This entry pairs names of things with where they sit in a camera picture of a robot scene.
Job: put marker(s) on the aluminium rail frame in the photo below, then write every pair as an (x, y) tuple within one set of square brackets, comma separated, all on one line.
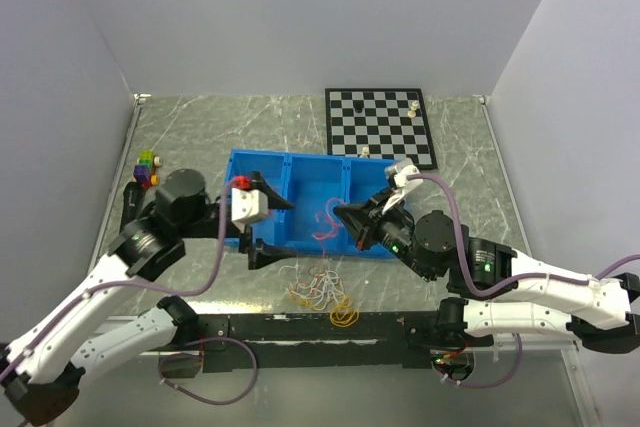
[(497, 343)]

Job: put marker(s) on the blue three-compartment plastic bin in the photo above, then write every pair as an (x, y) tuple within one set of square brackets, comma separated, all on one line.
[(314, 184)]

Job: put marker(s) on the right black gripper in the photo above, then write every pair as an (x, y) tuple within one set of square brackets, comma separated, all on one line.
[(362, 218)]

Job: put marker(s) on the black chess pawn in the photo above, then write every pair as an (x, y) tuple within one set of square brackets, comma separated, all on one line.
[(358, 107)]

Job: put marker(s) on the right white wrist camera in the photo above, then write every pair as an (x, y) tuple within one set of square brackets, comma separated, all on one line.
[(400, 178)]

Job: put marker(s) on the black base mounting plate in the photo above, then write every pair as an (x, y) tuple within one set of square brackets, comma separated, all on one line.
[(414, 335)]

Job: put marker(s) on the white chess piece far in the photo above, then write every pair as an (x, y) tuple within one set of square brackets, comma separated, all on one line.
[(413, 109)]

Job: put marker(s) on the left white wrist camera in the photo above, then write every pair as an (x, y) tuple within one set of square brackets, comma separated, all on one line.
[(248, 207)]

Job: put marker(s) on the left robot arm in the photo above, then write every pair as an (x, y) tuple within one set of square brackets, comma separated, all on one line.
[(119, 311)]

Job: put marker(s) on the black and white chessboard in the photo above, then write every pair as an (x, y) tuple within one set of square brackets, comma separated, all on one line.
[(383, 126)]

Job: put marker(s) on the colourful toy block car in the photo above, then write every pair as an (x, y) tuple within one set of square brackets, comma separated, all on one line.
[(145, 170)]

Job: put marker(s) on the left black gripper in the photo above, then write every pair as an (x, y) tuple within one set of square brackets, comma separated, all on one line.
[(261, 253)]

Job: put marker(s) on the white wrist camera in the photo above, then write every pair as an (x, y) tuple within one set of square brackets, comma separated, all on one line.
[(400, 178), (248, 207)]

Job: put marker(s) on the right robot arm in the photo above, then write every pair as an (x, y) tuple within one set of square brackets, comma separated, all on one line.
[(495, 289)]

